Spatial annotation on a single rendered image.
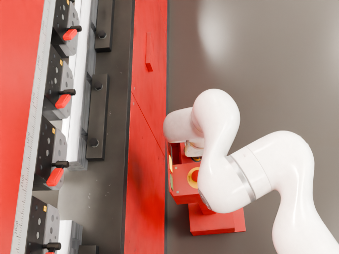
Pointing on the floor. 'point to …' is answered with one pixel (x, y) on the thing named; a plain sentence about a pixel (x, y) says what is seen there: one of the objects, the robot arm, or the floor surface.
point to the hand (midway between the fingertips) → (199, 152)
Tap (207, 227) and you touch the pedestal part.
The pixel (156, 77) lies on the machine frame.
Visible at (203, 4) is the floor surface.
